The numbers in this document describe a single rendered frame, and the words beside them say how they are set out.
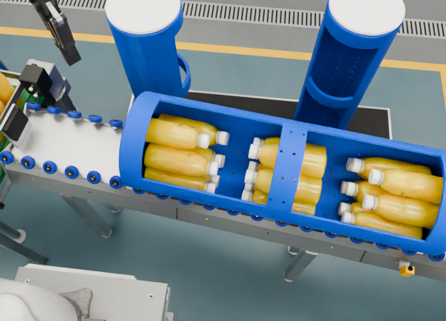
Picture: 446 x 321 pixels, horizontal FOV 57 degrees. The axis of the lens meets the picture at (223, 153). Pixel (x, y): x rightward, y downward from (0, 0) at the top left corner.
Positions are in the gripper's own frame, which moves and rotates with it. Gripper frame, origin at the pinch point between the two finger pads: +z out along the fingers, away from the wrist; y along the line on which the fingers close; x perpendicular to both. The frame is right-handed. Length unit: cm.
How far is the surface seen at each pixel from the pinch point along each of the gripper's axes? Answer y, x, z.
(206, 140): -20.5, -18.1, 31.8
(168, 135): -13.2, -10.9, 30.7
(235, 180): -28, -23, 53
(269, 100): 23, -93, 134
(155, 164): -15.4, -4.2, 36.1
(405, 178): -62, -50, 31
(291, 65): 40, -130, 149
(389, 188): -61, -46, 33
